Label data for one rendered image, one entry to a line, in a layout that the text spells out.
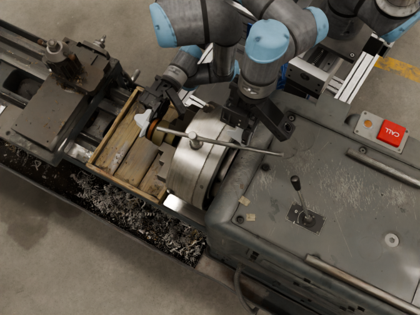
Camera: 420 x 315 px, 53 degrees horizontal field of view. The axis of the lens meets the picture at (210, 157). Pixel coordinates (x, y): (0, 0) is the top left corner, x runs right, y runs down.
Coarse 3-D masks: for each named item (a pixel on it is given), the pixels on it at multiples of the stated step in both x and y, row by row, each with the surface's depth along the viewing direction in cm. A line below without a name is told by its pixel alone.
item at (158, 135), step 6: (156, 120) 132; (162, 120) 132; (150, 126) 130; (156, 126) 131; (162, 126) 130; (168, 126) 129; (150, 132) 131; (156, 132) 130; (162, 132) 129; (150, 138) 132; (156, 138) 130; (162, 138) 129; (168, 138) 130; (174, 138) 135; (156, 144) 132; (174, 144) 135
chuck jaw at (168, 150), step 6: (162, 144) 130; (168, 144) 130; (162, 150) 129; (168, 150) 129; (174, 150) 129; (162, 156) 128; (168, 156) 128; (162, 162) 128; (168, 162) 127; (162, 168) 127; (168, 168) 127; (162, 174) 126; (162, 180) 127
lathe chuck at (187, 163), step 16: (208, 112) 120; (192, 128) 117; (208, 128) 117; (208, 144) 115; (176, 160) 117; (192, 160) 116; (176, 176) 119; (192, 176) 117; (176, 192) 124; (192, 192) 120
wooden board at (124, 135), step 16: (128, 112) 158; (176, 112) 157; (112, 128) 154; (128, 128) 156; (112, 144) 154; (128, 144) 154; (144, 144) 153; (96, 160) 152; (128, 160) 152; (144, 160) 151; (112, 176) 148; (128, 176) 150; (144, 176) 151; (144, 192) 145; (160, 192) 145
